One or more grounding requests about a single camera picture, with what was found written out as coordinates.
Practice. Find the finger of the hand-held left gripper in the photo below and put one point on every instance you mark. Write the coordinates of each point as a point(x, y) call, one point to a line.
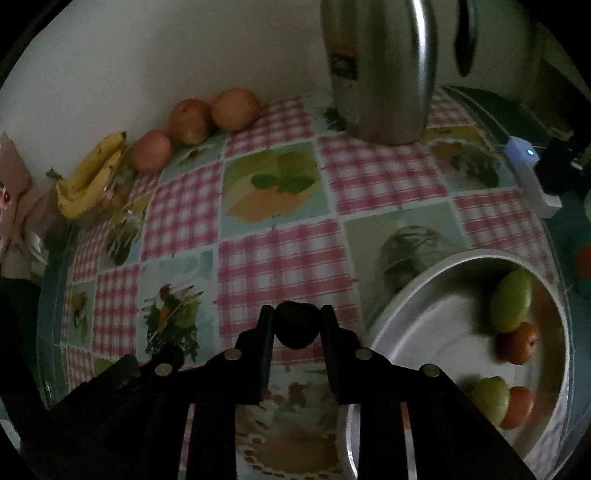
point(115, 383)

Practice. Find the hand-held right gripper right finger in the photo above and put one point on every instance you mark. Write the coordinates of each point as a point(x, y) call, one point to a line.
point(332, 364)

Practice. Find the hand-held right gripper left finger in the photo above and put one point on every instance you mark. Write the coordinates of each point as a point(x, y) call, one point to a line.
point(265, 369)

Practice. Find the dark purple plum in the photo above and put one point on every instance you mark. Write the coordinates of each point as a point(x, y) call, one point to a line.
point(298, 327)

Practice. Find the round steel plate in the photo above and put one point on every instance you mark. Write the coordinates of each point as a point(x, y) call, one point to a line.
point(438, 314)

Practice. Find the green round fruit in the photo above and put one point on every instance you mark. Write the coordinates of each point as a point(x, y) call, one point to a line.
point(491, 399)
point(510, 300)

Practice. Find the yellow banana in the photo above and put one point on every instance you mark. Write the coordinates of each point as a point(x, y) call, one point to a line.
point(99, 154)
point(78, 205)

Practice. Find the orange tangerine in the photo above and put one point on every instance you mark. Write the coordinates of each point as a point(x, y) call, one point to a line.
point(517, 344)
point(519, 407)

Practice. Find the clear bag of small fruit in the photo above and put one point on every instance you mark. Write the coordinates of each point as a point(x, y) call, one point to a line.
point(117, 194)

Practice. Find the pink wrapped flower bouquet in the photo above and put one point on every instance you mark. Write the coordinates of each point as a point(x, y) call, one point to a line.
point(14, 175)

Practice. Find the red apple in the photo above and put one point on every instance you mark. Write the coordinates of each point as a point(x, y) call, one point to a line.
point(235, 109)
point(150, 151)
point(189, 122)

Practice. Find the white device with blue light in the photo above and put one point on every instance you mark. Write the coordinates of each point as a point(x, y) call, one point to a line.
point(526, 157)

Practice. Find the stainless steel kettle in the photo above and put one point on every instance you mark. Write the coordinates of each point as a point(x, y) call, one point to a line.
point(383, 69)

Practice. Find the black plug adapter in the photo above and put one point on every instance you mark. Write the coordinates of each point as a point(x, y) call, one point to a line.
point(558, 166)

